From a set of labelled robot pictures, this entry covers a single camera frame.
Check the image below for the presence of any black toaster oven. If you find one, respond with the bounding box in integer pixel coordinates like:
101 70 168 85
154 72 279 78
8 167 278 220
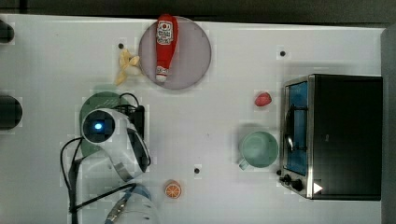
276 74 383 201

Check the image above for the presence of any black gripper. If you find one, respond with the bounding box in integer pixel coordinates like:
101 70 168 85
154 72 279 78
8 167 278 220
115 105 146 138

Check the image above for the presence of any red ketchup bottle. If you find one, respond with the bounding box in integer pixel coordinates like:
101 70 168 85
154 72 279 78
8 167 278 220
155 14 178 82

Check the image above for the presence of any red strawberry toy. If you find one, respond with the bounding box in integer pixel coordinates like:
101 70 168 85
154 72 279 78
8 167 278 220
254 92 272 107

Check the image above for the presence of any blue bowl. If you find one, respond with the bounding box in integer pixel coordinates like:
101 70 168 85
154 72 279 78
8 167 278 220
131 184 151 201

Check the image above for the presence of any black cylinder post near arm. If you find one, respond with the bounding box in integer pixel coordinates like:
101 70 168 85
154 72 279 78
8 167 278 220
0 95 22 130

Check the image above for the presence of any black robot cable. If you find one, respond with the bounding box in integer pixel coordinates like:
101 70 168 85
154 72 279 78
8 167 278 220
59 91 140 224

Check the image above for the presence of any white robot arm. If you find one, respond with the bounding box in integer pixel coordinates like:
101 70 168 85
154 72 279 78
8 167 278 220
77 108 161 224

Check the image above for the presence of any orange slice toy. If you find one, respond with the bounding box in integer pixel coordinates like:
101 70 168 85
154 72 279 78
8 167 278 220
164 180 182 199

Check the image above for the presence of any green mug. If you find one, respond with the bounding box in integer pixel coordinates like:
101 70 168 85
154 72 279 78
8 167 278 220
238 131 278 170

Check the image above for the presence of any yellow banana peel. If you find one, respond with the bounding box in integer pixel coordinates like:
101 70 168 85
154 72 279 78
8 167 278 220
115 49 142 86

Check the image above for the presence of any grey round plate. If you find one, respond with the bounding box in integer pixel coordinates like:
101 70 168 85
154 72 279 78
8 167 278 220
138 16 211 90

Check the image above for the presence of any black cylinder post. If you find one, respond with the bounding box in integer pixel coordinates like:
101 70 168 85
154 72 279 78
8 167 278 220
0 21 15 44

